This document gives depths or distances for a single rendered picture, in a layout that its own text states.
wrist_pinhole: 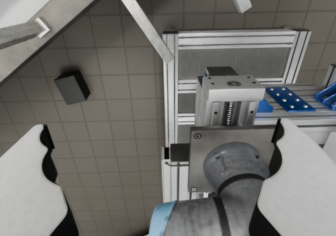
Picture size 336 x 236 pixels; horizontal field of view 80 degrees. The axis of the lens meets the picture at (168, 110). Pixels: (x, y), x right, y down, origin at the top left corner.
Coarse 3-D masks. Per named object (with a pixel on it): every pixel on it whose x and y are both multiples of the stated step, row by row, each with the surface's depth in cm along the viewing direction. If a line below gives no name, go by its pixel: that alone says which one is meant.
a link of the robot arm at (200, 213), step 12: (168, 204) 40; (180, 204) 40; (192, 204) 39; (204, 204) 38; (156, 216) 38; (168, 216) 37; (180, 216) 37; (192, 216) 37; (204, 216) 36; (216, 216) 36; (156, 228) 36; (168, 228) 36; (180, 228) 35; (192, 228) 35; (204, 228) 35; (216, 228) 35
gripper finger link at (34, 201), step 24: (24, 144) 9; (48, 144) 11; (0, 168) 8; (24, 168) 8; (48, 168) 9; (0, 192) 7; (24, 192) 7; (48, 192) 7; (0, 216) 6; (24, 216) 6; (48, 216) 6; (72, 216) 7
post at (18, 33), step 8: (16, 24) 54; (24, 24) 57; (32, 24) 60; (40, 24) 63; (0, 32) 48; (8, 32) 50; (16, 32) 53; (24, 32) 55; (32, 32) 58; (40, 32) 63; (0, 40) 47; (8, 40) 49; (16, 40) 53; (24, 40) 58; (0, 48) 49
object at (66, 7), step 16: (64, 0) 63; (80, 0) 63; (96, 0) 66; (32, 16) 65; (48, 16) 65; (64, 16) 65; (80, 16) 71; (48, 32) 68; (16, 48) 70; (32, 48) 70; (0, 64) 73; (16, 64) 73; (0, 80) 76
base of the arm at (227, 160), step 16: (224, 144) 49; (240, 144) 49; (208, 160) 50; (224, 160) 47; (240, 160) 45; (256, 160) 47; (208, 176) 50; (224, 176) 45; (240, 176) 43; (256, 176) 43
